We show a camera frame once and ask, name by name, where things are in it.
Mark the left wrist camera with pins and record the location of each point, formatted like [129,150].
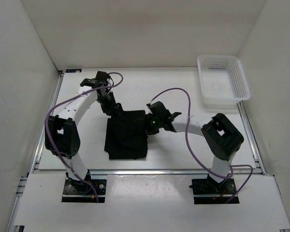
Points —
[103,78]

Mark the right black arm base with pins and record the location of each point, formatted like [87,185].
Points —
[207,191]

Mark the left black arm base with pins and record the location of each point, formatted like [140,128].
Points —
[79,192]

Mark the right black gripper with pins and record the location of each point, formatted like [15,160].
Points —
[149,130]

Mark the black sport shorts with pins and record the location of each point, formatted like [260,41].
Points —
[126,137]

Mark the aluminium front rail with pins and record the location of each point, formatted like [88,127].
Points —
[148,172]

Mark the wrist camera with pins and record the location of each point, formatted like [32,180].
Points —
[103,78]
[158,109]

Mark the white perforated plastic basket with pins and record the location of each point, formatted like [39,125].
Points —
[222,81]

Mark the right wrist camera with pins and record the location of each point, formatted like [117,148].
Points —
[158,109]

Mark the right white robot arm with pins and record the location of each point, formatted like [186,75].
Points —
[222,137]

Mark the blue label sticker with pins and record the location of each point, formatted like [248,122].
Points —
[73,70]

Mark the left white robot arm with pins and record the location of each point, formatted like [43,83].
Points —
[61,133]

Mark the aluminium left side rail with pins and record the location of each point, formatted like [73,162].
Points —
[35,159]

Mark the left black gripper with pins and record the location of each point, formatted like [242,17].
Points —
[111,110]

